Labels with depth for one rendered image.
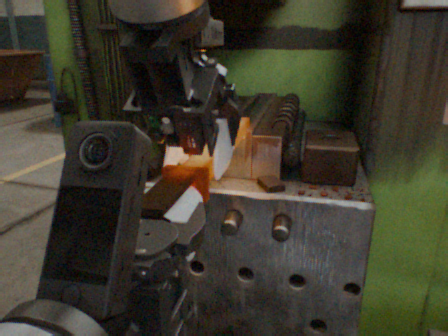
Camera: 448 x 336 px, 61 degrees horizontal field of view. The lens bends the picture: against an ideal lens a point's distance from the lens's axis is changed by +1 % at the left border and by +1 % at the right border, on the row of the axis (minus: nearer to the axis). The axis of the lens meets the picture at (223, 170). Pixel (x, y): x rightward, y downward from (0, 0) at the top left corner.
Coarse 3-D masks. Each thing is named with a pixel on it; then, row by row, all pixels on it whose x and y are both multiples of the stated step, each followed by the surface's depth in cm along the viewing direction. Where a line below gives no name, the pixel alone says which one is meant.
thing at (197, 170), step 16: (240, 128) 58; (192, 160) 42; (208, 160) 42; (176, 176) 36; (192, 176) 36; (208, 176) 38; (160, 192) 32; (176, 192) 32; (208, 192) 38; (144, 208) 29; (160, 208) 29
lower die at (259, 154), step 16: (240, 96) 100; (272, 96) 94; (272, 112) 79; (288, 112) 79; (256, 128) 65; (288, 128) 77; (240, 144) 62; (256, 144) 62; (272, 144) 61; (240, 160) 63; (256, 160) 63; (272, 160) 62; (224, 176) 65; (240, 176) 64; (256, 176) 64
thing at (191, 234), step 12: (192, 216) 29; (204, 216) 29; (180, 228) 27; (192, 228) 27; (204, 228) 28; (180, 240) 26; (192, 240) 26; (168, 252) 26; (180, 252) 26; (192, 252) 27
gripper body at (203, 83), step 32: (128, 32) 28; (160, 32) 31; (192, 32) 28; (128, 64) 28; (160, 64) 29; (192, 64) 33; (160, 96) 30; (192, 96) 31; (160, 128) 34; (192, 128) 32
